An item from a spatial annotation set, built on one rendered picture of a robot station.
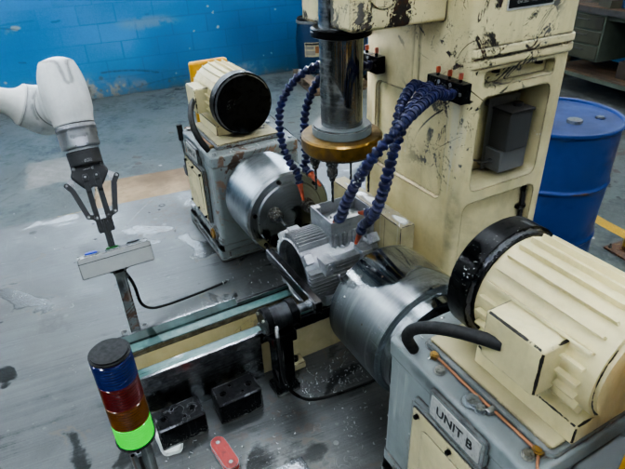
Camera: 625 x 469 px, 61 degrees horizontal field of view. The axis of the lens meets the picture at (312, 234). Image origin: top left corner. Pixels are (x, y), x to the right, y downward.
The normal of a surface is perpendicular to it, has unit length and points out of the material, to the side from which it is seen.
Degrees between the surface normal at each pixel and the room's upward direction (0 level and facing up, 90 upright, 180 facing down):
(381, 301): 39
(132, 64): 90
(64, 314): 0
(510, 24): 90
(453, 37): 90
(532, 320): 0
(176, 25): 90
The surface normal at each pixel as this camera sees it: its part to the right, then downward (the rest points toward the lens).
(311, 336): 0.48, 0.44
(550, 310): -0.69, -0.34
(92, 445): -0.04, -0.85
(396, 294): -0.44, -0.62
